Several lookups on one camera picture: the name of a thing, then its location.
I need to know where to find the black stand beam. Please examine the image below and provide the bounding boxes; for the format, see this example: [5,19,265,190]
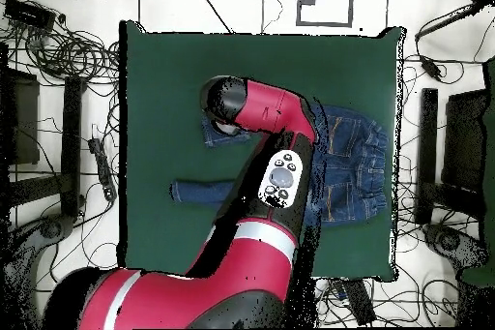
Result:
[60,75,84,218]
[415,87,440,225]

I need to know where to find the dark flat panel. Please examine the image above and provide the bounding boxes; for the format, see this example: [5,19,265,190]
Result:
[442,89,488,192]
[0,68,41,166]

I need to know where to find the black box device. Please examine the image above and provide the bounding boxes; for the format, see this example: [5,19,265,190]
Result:
[3,0,57,31]

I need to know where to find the black power adapter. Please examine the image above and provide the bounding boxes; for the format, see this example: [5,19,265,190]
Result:
[419,54,444,81]

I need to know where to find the black tube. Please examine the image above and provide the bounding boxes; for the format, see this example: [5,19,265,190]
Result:
[415,2,482,41]

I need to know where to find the grey round stand foot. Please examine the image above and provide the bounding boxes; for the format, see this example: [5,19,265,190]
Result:
[36,214,75,241]
[422,223,486,269]

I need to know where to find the dark green table cloth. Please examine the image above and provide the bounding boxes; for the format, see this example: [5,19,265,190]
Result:
[117,19,407,286]

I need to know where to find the blue denim jeans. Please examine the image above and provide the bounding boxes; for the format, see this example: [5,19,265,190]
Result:
[169,103,390,228]

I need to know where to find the tangled black cable bundle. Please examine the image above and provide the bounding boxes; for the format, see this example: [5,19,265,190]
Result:
[22,23,121,87]

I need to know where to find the black power strip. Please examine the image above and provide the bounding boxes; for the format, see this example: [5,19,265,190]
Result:
[87,137,118,202]

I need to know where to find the black oblong device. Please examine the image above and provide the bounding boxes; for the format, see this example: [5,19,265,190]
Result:
[342,279,376,325]

